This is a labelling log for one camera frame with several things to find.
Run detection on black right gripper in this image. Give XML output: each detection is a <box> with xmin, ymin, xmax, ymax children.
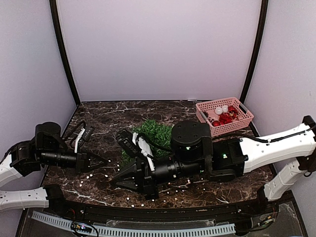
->
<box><xmin>107</xmin><ymin>155</ymin><xmax>205</xmax><ymax>202</ymax></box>

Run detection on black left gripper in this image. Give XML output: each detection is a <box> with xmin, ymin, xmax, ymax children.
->
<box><xmin>40</xmin><ymin>146</ymin><xmax>109</xmax><ymax>175</ymax></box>

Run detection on white fairy light string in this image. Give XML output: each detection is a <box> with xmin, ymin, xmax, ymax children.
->
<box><xmin>74</xmin><ymin>153</ymin><xmax>233</xmax><ymax>208</ymax></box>

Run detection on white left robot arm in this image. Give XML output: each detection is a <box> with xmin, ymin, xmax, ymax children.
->
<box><xmin>0</xmin><ymin>121</ymin><xmax>108</xmax><ymax>215</ymax></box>

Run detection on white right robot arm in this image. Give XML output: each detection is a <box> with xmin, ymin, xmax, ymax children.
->
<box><xmin>111</xmin><ymin>116</ymin><xmax>316</xmax><ymax>214</ymax></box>

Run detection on small green christmas tree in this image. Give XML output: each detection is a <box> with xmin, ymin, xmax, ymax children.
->
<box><xmin>120</xmin><ymin>119</ymin><xmax>172</xmax><ymax>167</ymax></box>

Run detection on white ball ornament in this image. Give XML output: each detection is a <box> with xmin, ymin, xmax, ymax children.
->
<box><xmin>214</xmin><ymin>105</ymin><xmax>229</xmax><ymax>115</ymax></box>

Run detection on pink plastic basket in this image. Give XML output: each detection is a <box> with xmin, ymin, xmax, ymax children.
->
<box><xmin>196</xmin><ymin>97</ymin><xmax>254</xmax><ymax>137</ymax></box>

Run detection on red ornaments in basket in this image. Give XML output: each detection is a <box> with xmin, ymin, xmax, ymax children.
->
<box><xmin>211</xmin><ymin>106</ymin><xmax>239</xmax><ymax>127</ymax></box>

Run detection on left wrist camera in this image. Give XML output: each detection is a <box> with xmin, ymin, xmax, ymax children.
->
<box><xmin>70</xmin><ymin>125</ymin><xmax>95</xmax><ymax>153</ymax></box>

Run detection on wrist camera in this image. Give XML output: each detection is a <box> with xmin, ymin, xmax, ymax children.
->
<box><xmin>116</xmin><ymin>129</ymin><xmax>158</xmax><ymax>171</ymax></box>
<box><xmin>70</xmin><ymin>125</ymin><xmax>95</xmax><ymax>153</ymax></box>

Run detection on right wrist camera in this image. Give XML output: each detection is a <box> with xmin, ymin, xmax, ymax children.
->
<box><xmin>116</xmin><ymin>129</ymin><xmax>158</xmax><ymax>171</ymax></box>

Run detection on white perforated cable tray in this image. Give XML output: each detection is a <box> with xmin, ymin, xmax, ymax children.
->
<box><xmin>31</xmin><ymin>211</ymin><xmax>236</xmax><ymax>237</ymax></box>

